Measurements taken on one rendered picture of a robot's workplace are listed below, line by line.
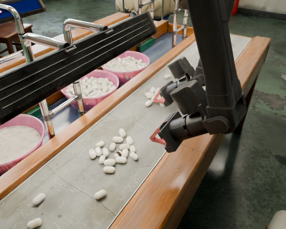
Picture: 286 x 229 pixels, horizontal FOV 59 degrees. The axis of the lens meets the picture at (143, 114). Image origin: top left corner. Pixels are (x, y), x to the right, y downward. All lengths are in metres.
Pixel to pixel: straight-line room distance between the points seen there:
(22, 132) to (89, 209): 0.44
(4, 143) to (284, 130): 2.04
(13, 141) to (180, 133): 0.62
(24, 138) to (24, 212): 0.32
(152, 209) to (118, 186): 0.13
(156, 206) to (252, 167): 1.33
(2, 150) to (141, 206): 0.53
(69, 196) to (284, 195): 1.42
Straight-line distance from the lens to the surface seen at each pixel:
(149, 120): 0.99
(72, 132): 0.92
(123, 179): 0.78
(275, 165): 2.04
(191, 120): 0.60
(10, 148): 0.98
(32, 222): 0.73
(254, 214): 1.71
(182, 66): 0.93
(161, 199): 0.71
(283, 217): 1.41
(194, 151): 0.84
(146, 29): 0.89
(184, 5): 1.27
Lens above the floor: 1.34
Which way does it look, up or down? 36 degrees down
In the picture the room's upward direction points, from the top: straight up
